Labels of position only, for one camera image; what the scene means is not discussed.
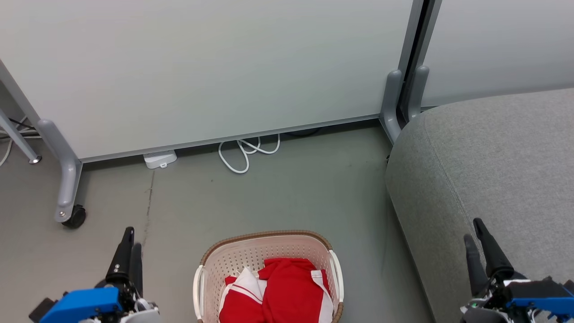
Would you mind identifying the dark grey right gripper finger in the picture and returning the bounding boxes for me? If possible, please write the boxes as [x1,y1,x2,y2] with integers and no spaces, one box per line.
[474,218,514,280]
[464,234,487,298]

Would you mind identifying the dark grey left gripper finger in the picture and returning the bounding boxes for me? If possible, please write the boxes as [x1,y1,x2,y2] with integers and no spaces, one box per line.
[106,227,135,284]
[131,243,144,297]

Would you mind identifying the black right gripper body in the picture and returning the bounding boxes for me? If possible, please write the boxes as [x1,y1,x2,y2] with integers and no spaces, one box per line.
[461,271,539,323]

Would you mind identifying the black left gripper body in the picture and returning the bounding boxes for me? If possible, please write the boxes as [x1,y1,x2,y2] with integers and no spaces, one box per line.
[95,277,160,323]

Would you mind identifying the red garment striped white hems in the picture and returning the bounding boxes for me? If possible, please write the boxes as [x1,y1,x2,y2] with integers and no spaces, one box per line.
[218,267,268,323]

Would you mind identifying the red garment wide white band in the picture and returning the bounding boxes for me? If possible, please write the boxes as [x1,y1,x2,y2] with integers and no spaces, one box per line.
[259,258,335,323]

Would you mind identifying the grey fabric sofa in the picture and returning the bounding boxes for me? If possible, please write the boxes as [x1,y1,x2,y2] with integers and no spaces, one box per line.
[385,88,574,323]

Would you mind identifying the black caster wheel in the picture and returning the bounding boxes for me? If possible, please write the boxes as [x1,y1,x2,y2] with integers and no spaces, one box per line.
[62,205,87,229]

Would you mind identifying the cream perforated laundry basket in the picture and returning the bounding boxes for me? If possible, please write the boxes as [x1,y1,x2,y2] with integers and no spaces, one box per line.
[193,230,345,323]

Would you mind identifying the grey partition foot with caster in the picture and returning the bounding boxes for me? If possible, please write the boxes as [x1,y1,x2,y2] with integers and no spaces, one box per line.
[37,119,84,224]

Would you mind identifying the white power adapter box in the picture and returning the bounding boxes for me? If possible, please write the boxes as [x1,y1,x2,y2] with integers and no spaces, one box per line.
[143,151,178,170]

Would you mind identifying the grey metal table leg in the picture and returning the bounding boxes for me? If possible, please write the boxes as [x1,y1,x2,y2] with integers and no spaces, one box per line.
[0,108,43,165]

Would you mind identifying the large white partition panel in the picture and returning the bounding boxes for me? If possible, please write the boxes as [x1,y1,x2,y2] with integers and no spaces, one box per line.
[0,0,425,163]

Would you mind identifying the small white partition panel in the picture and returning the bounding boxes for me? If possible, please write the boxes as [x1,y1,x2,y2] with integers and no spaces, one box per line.
[415,0,574,109]

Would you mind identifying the white coiled floor cable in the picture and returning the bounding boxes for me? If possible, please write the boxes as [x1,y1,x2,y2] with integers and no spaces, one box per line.
[218,134,281,175]

